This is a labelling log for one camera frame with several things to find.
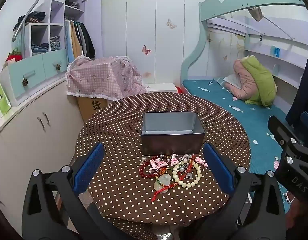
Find red flower decoration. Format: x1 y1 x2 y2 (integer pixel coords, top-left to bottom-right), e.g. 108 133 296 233
7 49 23 62

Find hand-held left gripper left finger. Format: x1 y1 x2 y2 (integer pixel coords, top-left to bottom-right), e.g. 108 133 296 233
22 142 107 240

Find brown polka dot tablecloth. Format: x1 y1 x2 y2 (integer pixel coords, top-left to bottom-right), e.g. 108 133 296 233
75 92 252 240

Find row of hanging clothes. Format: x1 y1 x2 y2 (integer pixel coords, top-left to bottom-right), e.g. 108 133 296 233
64 20 96 64

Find cardboard box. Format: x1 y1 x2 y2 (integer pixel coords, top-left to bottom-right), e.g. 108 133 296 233
77 95 114 124

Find green and white bag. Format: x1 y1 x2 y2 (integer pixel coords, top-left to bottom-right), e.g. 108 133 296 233
0 75 12 119

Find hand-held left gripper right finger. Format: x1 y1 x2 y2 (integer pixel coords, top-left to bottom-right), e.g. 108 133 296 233
201 142 287 240

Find teal drawer unit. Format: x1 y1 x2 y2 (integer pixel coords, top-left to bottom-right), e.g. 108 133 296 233
8 49 68 105

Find white pillow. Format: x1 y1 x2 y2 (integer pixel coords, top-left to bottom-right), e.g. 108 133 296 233
223 74 242 89

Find curved metal rail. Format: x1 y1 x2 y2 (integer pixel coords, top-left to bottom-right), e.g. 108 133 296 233
13 0 60 42

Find white panelled wardrobe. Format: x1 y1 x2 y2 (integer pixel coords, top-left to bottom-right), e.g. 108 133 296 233
101 0 204 93

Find white low cabinet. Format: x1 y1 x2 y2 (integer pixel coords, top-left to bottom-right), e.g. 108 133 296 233
0 75 84 240

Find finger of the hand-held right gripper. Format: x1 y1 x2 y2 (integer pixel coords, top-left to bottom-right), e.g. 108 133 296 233
297 111 308 152
267 116 308 201

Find pink checked cover cloth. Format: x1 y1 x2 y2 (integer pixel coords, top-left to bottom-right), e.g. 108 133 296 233
66 56 147 102

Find grey metal tin box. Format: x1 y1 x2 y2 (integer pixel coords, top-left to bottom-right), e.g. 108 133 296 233
140 112 205 156

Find pink charm bracelet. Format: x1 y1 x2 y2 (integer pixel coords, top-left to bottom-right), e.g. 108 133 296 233
148 156 209 174

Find red bead bracelet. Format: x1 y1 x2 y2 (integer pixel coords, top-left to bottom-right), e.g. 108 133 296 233
139 162 159 180

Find teal bunk bed frame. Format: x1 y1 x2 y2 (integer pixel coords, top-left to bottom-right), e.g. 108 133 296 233
181 0 307 80

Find jade pendant with red cord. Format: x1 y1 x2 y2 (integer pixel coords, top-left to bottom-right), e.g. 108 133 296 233
150 172 181 203

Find folded jeans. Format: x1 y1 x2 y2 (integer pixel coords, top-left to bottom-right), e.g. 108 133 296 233
32 36 61 54

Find dark clothes pile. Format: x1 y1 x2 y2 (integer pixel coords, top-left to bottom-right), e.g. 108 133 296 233
13 11 46 32

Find white bedside shelf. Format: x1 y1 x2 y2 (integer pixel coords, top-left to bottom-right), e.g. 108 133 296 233
244 47 307 88

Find dark hanging garment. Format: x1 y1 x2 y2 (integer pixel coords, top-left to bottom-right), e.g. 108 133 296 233
286 50 308 133

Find white open shelf unit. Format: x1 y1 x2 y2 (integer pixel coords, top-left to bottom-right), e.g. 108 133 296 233
22 0 86 58

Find pink and green quilt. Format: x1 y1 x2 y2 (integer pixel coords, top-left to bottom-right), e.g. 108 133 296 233
225 56 278 108

